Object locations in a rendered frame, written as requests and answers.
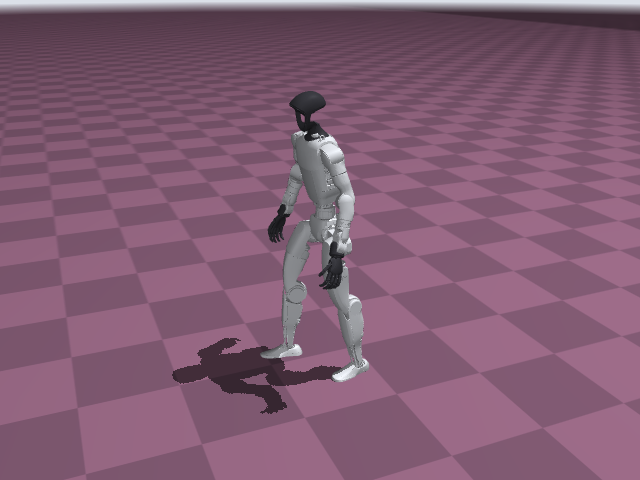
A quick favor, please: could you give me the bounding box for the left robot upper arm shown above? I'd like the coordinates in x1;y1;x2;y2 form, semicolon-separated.
320;143;355;208

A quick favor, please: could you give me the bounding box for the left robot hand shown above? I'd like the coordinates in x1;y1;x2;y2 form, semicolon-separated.
318;241;345;289

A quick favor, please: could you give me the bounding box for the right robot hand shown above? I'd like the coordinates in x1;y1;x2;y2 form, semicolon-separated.
268;204;290;243

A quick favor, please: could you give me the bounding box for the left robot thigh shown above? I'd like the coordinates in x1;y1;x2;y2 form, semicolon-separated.
322;229;360;316

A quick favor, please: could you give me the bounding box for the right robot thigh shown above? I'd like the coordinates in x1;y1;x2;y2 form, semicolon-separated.
283;220;319;303

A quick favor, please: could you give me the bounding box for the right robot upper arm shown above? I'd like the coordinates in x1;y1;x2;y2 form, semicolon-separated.
290;131;303;181

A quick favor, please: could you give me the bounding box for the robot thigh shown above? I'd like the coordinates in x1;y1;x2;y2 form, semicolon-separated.
322;229;360;316
283;220;319;303

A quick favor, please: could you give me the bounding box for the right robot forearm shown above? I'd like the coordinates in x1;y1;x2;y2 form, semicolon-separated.
279;165;303;214

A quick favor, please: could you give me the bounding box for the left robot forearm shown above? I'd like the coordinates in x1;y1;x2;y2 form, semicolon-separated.
330;195;354;254

